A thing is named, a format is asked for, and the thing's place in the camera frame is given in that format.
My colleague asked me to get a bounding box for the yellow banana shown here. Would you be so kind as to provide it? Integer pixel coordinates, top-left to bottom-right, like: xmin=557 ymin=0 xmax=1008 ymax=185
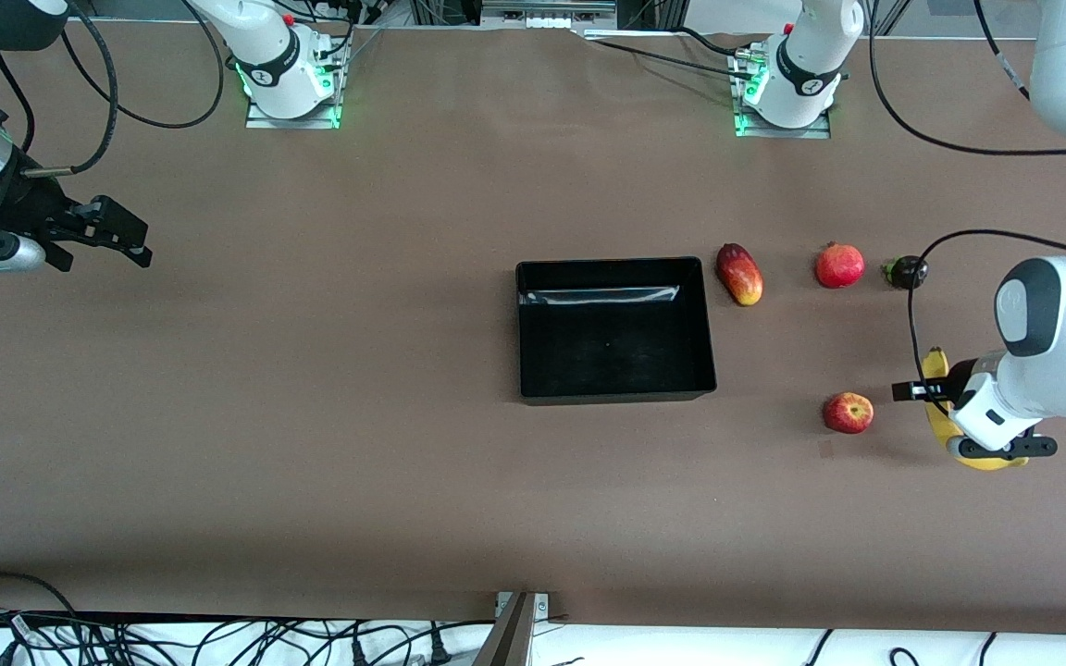
xmin=920 ymin=347 xmax=1032 ymax=473

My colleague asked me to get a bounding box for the red yellow apple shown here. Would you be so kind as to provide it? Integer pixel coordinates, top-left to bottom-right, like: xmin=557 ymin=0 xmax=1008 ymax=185
xmin=822 ymin=391 xmax=875 ymax=436

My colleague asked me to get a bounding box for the dark purple mangosteen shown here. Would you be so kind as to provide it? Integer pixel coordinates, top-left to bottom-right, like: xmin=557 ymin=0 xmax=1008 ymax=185
xmin=882 ymin=254 xmax=930 ymax=291

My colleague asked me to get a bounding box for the red pomegranate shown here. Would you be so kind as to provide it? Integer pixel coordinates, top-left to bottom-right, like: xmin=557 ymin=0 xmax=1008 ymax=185
xmin=814 ymin=240 xmax=866 ymax=290

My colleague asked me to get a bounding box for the red yellow mango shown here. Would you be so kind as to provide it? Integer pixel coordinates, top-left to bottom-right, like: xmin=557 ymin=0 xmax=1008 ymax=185
xmin=715 ymin=242 xmax=764 ymax=307

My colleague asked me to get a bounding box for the black rectangular plastic tray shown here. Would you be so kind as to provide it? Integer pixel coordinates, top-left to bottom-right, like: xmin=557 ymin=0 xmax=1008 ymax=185
xmin=515 ymin=256 xmax=718 ymax=406

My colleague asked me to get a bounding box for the black cable with metal connector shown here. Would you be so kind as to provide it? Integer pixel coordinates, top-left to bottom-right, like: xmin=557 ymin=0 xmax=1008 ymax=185
xmin=19 ymin=18 xmax=119 ymax=178

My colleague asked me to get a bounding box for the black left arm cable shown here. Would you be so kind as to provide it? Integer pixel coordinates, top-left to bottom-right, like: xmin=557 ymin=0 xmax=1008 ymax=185
xmin=869 ymin=0 xmax=1066 ymax=413

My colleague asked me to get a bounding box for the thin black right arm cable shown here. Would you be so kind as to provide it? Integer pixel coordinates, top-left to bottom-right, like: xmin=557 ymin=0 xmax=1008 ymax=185
xmin=0 ymin=48 xmax=37 ymax=156

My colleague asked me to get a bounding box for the black looping right arm cable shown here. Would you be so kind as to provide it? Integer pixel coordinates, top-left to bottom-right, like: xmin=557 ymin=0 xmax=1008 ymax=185
xmin=61 ymin=0 xmax=224 ymax=130

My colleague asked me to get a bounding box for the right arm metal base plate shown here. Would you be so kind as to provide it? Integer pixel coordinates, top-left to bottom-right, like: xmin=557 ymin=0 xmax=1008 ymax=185
xmin=244 ymin=37 xmax=344 ymax=130

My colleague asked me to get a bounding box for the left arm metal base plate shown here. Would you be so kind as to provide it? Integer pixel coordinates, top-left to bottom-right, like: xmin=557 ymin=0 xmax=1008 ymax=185
xmin=732 ymin=51 xmax=833 ymax=140

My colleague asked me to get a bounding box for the black cable on table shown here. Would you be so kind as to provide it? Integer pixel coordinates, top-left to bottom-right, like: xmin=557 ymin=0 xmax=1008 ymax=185
xmin=579 ymin=26 xmax=758 ymax=82

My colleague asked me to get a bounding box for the small metal corner bracket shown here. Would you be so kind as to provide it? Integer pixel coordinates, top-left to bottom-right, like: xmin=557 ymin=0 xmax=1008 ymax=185
xmin=494 ymin=590 xmax=551 ymax=619

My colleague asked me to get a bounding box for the aluminium profile post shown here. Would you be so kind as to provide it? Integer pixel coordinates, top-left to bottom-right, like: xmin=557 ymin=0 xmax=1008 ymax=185
xmin=470 ymin=592 xmax=539 ymax=666

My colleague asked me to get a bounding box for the silver metal frame bracket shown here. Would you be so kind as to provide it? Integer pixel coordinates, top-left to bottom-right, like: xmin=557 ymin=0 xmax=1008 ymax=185
xmin=480 ymin=0 xmax=619 ymax=31

